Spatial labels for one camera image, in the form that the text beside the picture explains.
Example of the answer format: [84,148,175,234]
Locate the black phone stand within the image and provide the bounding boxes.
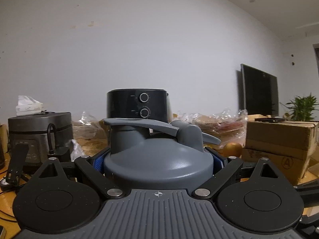
[4,144,29,187]

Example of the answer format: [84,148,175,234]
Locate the dark grey rice cooker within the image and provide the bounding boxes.
[8,112,74,167]

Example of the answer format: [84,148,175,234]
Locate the black flat television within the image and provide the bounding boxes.
[241,64,279,117]

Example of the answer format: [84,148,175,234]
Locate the grey lidded shaker bottle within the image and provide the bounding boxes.
[104,118,221,192]

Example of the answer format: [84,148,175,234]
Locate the black power adapter cable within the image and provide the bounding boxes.
[46,122,72,164]

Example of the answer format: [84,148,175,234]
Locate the brown cardboard box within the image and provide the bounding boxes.
[242,114,318,185]

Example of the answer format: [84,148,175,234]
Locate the white tissue pack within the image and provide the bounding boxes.
[16,96,43,117]

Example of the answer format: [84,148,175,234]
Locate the clear plastic bag left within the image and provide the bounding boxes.
[72,111,106,140]

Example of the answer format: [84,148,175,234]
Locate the green potted plant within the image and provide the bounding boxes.
[280,93,318,122]

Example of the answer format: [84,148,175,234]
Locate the black air fryer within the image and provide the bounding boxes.
[106,88,173,123]

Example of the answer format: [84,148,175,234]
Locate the clear plastic food bags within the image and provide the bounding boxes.
[173,109,248,150]

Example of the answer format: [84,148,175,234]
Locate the orange fruit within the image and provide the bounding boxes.
[222,142,243,158]

